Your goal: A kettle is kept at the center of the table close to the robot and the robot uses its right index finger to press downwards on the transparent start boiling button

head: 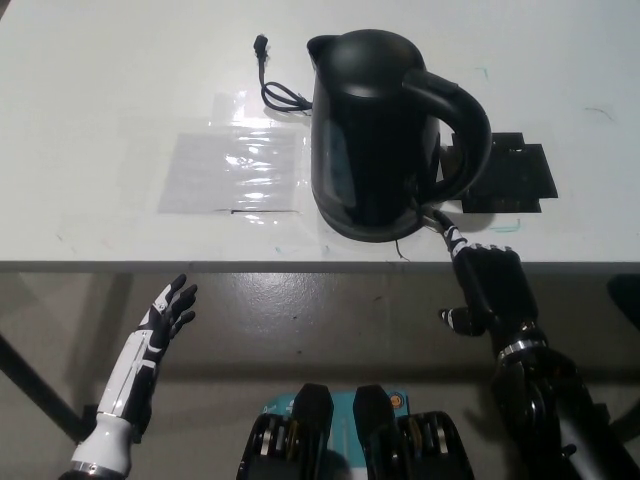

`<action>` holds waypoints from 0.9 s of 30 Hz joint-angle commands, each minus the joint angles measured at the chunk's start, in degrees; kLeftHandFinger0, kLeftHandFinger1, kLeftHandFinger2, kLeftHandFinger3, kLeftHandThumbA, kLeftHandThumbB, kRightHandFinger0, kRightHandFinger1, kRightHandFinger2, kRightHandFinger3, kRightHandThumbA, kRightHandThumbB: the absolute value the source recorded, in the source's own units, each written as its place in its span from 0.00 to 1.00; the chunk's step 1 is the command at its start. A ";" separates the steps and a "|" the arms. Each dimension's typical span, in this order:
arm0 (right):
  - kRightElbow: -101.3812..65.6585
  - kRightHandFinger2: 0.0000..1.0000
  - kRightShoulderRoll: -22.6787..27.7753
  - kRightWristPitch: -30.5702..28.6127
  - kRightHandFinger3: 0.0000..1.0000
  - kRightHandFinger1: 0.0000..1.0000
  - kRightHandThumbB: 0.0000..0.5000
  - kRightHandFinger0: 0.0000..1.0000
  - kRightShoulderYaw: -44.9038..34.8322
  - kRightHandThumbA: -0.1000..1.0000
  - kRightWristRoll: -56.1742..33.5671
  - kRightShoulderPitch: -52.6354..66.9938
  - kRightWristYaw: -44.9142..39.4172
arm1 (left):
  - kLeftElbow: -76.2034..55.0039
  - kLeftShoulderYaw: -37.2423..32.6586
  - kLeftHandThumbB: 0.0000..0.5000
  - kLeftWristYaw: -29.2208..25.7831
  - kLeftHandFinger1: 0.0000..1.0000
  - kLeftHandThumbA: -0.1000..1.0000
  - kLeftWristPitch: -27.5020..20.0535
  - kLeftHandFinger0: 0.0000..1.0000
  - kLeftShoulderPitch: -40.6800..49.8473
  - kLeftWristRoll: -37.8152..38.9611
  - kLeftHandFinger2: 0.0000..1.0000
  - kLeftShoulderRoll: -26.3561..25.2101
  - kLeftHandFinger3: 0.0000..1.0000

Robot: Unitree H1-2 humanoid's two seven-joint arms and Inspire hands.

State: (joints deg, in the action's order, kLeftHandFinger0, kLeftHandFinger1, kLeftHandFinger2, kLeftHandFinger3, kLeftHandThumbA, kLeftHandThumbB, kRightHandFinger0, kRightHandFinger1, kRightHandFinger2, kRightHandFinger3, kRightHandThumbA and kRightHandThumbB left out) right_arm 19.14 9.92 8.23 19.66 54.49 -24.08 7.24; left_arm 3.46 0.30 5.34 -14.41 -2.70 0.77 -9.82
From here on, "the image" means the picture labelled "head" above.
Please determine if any black electric kettle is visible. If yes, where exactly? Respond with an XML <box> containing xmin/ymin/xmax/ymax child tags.
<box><xmin>305</xmin><ymin>29</ymin><xmax>494</xmax><ymax>236</ymax></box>

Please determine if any black table frame bar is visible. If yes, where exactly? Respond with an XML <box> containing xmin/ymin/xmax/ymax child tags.
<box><xmin>606</xmin><ymin>273</ymin><xmax>640</xmax><ymax>322</ymax></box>

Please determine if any black round kettle base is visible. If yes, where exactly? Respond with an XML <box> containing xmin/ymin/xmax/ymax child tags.
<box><xmin>319</xmin><ymin>205</ymin><xmax>429</xmax><ymax>245</ymax></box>

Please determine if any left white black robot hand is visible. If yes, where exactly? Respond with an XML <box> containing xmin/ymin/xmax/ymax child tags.
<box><xmin>96</xmin><ymin>273</ymin><xmax>199</xmax><ymax>444</ymax></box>

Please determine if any black square mat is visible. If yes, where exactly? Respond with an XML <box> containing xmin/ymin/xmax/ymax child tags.
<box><xmin>438</xmin><ymin>131</ymin><xmax>560</xmax><ymax>214</ymax></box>

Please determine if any clear taped plastic sheet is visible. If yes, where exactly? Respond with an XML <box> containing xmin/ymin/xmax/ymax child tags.
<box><xmin>158</xmin><ymin>92</ymin><xmax>309</xmax><ymax>216</ymax></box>

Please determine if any black table leg with foot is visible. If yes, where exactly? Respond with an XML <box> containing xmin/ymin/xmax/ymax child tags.
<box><xmin>0</xmin><ymin>330</ymin><xmax>101</xmax><ymax>445</ymax></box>
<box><xmin>592</xmin><ymin>387</ymin><xmax>640</xmax><ymax>444</ymax></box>

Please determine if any black power cable with plug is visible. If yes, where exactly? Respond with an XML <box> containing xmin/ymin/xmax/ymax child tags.
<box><xmin>253</xmin><ymin>32</ymin><xmax>315</xmax><ymax>117</ymax></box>

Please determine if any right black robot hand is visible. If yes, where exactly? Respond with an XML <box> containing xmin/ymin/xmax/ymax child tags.
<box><xmin>433</xmin><ymin>209</ymin><xmax>545</xmax><ymax>354</ymax></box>

